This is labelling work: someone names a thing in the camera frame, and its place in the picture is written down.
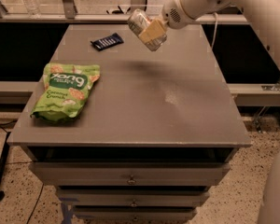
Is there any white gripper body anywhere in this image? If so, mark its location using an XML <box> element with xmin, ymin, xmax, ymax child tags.
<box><xmin>161</xmin><ymin>0</ymin><xmax>197</xmax><ymax>29</ymax></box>

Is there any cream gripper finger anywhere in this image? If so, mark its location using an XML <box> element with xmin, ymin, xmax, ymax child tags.
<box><xmin>138</xmin><ymin>19</ymin><xmax>167</xmax><ymax>44</ymax></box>

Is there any silver 7up soda can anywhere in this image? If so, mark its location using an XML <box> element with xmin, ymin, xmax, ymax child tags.
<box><xmin>127</xmin><ymin>8</ymin><xmax>167</xmax><ymax>51</ymax></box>

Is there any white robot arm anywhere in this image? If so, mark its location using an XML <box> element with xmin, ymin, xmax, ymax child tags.
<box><xmin>139</xmin><ymin>0</ymin><xmax>280</xmax><ymax>224</ymax></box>

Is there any dark blue snack bar wrapper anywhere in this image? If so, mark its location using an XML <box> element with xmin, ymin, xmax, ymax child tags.
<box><xmin>91</xmin><ymin>33</ymin><xmax>124</xmax><ymax>51</ymax></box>

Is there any green coconut crunch snack bag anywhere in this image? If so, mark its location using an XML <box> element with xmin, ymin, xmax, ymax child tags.
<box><xmin>31</xmin><ymin>63</ymin><xmax>100</xmax><ymax>123</ymax></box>

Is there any grey drawer cabinet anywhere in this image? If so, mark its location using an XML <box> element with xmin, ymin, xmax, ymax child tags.
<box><xmin>7</xmin><ymin>23</ymin><xmax>252</xmax><ymax>224</ymax></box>

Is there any top grey drawer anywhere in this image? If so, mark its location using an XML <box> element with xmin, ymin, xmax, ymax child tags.
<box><xmin>29</xmin><ymin>162</ymin><xmax>230</xmax><ymax>187</ymax></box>

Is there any grey drawer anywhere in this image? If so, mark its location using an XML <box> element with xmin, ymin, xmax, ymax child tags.
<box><xmin>57</xmin><ymin>189</ymin><xmax>209</xmax><ymax>207</ymax></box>
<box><xmin>73</xmin><ymin>207</ymin><xmax>197</xmax><ymax>221</ymax></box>
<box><xmin>29</xmin><ymin>162</ymin><xmax>230</xmax><ymax>187</ymax></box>

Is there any middle grey drawer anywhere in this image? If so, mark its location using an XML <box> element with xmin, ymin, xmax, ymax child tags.
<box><xmin>57</xmin><ymin>189</ymin><xmax>209</xmax><ymax>207</ymax></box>

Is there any bottom grey drawer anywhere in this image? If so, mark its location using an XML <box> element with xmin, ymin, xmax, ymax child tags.
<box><xmin>73</xmin><ymin>207</ymin><xmax>197</xmax><ymax>221</ymax></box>

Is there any white hanging cable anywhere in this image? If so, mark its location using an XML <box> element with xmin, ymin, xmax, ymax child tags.
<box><xmin>210</xmin><ymin>12</ymin><xmax>219</xmax><ymax>49</ymax></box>

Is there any metal railing frame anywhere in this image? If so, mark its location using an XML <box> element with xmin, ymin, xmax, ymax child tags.
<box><xmin>0</xmin><ymin>0</ymin><xmax>250</xmax><ymax>26</ymax></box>

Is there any black floor cable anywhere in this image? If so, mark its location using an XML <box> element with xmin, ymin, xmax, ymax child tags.
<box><xmin>25</xmin><ymin>183</ymin><xmax>45</xmax><ymax>224</ymax></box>

